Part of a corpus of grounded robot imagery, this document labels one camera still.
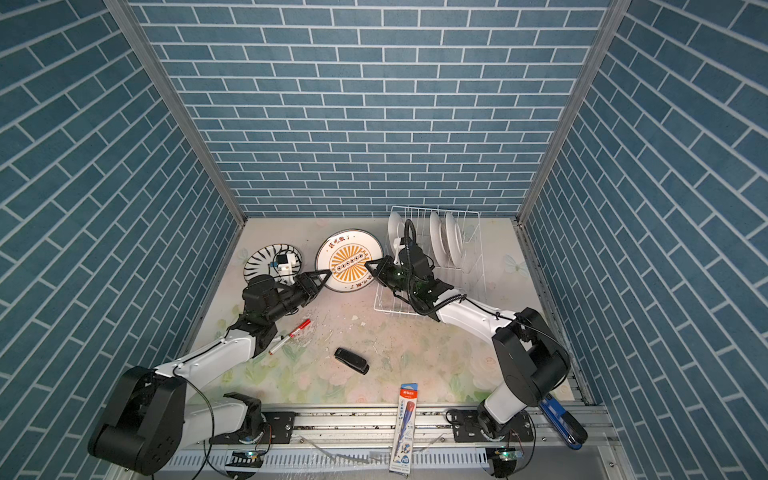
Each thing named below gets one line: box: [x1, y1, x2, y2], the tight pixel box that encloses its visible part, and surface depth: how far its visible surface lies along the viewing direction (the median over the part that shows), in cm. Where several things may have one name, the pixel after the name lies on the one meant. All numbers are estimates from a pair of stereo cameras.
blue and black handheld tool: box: [538, 394, 588, 450], surface depth 74 cm
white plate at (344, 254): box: [315, 229, 384, 292], surface depth 86 cm
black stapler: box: [334, 347, 370, 375], surface depth 84 cm
